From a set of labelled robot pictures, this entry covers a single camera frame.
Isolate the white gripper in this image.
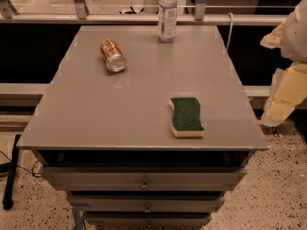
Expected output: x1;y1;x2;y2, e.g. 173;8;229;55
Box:
260;0;307;127

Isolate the orange soda can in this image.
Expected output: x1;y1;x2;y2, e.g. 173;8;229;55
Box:
100;39;126;73

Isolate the green yellow sponge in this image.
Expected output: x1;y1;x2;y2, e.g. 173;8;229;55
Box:
169;97;204;138

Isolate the clear plastic bottle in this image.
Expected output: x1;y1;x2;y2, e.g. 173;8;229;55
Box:
158;0;177;43

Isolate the grey drawer cabinet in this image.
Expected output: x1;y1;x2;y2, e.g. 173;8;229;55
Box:
16;24;270;230

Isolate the top grey drawer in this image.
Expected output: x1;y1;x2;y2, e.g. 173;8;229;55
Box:
41;167;246;192

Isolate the grey drawer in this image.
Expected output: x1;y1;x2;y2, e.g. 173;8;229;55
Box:
68;195;224;213
41;167;246;192
84;212;211;227

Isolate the middle grey drawer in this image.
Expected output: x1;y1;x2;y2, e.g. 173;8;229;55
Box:
68;195;224;213

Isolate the bottom grey drawer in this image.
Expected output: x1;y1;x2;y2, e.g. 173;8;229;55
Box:
84;212;211;227

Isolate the black bar on floor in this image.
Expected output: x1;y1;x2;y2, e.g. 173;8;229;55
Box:
2;134;21;210

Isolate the white hanging cable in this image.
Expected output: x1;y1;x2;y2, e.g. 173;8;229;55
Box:
225;12;235;51

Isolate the metal railing frame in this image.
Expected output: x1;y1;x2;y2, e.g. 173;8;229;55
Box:
0;0;307;27

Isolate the black floor cable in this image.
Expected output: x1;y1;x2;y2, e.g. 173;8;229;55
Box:
0;150;43;178

